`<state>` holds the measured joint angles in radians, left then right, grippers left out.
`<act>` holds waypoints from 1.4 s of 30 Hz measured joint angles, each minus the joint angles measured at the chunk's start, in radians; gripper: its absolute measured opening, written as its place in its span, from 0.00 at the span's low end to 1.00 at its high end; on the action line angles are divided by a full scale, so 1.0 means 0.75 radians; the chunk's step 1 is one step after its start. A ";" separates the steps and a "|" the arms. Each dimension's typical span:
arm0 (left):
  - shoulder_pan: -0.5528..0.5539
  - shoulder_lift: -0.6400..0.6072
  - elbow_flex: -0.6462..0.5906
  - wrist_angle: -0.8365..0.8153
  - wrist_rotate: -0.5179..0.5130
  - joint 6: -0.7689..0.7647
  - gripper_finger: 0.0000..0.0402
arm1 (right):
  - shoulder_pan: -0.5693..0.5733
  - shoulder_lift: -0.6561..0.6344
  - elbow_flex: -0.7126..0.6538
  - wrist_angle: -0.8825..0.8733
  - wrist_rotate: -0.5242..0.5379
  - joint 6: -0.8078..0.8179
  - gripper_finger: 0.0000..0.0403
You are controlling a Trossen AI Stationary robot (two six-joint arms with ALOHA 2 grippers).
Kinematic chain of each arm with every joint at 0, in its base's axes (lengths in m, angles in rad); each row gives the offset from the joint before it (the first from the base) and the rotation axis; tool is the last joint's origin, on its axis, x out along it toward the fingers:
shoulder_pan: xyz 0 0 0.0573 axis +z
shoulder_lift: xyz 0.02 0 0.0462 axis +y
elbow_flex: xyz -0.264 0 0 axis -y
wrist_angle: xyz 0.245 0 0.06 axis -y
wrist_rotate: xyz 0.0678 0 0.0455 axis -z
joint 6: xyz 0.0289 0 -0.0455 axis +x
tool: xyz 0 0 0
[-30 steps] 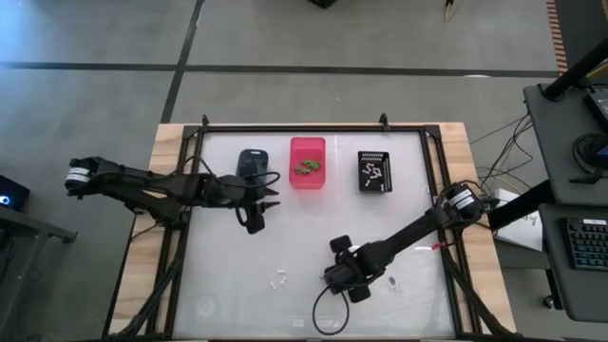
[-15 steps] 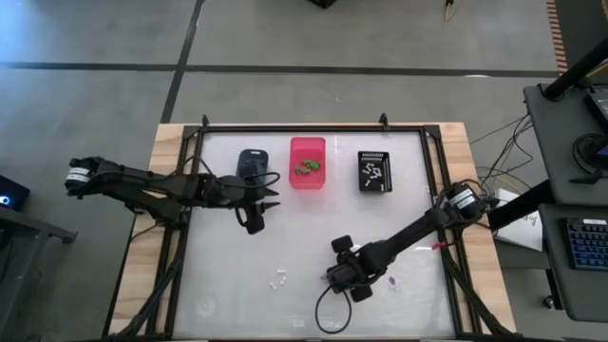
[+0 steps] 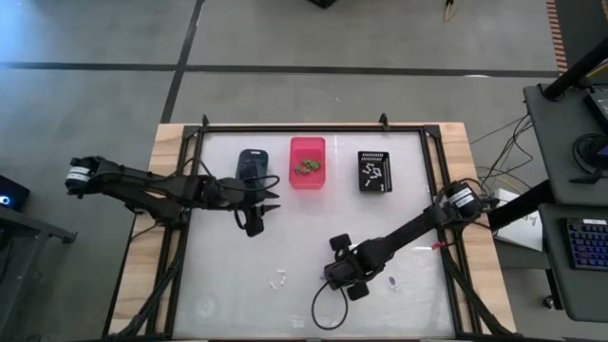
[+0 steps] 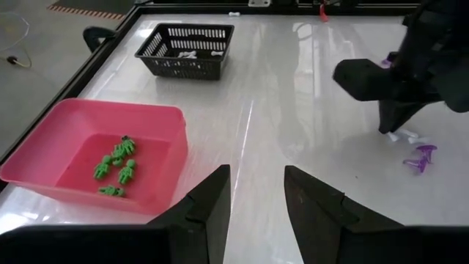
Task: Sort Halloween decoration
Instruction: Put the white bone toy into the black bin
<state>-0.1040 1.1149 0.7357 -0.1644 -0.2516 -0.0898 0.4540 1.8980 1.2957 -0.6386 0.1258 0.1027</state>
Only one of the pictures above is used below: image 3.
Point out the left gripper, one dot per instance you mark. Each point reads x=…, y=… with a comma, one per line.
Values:
x=252, y=202

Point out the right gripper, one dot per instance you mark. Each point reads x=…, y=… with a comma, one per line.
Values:
x=358, y=266

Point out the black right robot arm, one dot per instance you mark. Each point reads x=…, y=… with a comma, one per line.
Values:
x=408, y=233

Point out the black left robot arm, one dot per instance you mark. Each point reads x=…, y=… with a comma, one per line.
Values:
x=142, y=183

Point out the dark teal plastic bin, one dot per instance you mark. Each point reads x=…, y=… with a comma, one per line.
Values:
x=252, y=159

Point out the pink plastic bin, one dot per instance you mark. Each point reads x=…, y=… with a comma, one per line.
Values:
x=304, y=147

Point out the black slotted plastic basket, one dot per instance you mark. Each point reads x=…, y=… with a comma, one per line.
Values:
x=387, y=183

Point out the light wooden table board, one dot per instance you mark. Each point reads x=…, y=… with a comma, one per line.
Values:
x=164, y=142

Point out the black caster wheel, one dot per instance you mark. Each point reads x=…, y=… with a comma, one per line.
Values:
x=549, y=301

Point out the grey desk with keyboard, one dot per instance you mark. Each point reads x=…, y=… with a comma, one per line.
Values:
x=556, y=285

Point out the black floor object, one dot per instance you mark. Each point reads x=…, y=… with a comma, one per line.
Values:
x=323, y=3

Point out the grey desk with pole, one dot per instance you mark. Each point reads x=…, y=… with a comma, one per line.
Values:
x=556, y=157

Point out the black computer keyboard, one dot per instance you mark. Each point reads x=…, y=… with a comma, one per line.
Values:
x=589, y=244

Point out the black box with blue light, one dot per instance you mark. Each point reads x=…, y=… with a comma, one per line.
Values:
x=14, y=190

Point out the grey metal side cart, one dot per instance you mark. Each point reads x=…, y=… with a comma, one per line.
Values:
x=19, y=285

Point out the black round monitor stand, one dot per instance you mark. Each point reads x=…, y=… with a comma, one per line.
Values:
x=582, y=149

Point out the black pole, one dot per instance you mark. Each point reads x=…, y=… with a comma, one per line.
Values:
x=570, y=76

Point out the computer monitor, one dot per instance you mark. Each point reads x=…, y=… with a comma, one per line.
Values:
x=599, y=107

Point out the black orange-striped floor mat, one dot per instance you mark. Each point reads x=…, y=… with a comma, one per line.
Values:
x=584, y=28

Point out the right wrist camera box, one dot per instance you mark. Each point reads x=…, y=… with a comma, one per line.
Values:
x=336, y=277

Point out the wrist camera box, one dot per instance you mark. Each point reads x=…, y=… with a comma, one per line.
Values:
x=336, y=277
x=232, y=192

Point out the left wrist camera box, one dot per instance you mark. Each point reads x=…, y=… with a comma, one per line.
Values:
x=232, y=192

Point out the black frame clamp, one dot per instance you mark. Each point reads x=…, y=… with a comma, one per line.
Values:
x=384, y=121
x=205, y=121

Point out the slanted black post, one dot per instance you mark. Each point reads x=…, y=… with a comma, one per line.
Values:
x=522, y=204

